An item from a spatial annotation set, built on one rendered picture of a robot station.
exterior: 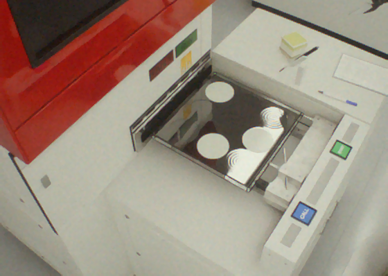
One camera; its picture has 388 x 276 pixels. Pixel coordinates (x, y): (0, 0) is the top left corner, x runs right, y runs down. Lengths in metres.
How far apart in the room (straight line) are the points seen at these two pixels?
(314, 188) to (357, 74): 0.52
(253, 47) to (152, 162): 0.56
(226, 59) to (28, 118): 0.85
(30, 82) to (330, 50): 1.13
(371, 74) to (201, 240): 0.83
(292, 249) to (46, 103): 0.70
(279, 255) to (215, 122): 0.52
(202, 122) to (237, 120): 0.12
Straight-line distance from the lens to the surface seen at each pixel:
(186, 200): 1.36
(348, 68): 1.62
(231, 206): 1.35
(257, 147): 1.38
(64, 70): 0.95
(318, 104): 1.49
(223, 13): 3.46
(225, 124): 1.44
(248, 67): 1.54
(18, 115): 0.91
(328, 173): 1.30
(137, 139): 1.40
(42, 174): 1.14
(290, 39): 1.58
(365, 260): 1.35
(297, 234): 1.18
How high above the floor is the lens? 1.99
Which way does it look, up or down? 49 degrees down
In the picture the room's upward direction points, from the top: 1 degrees clockwise
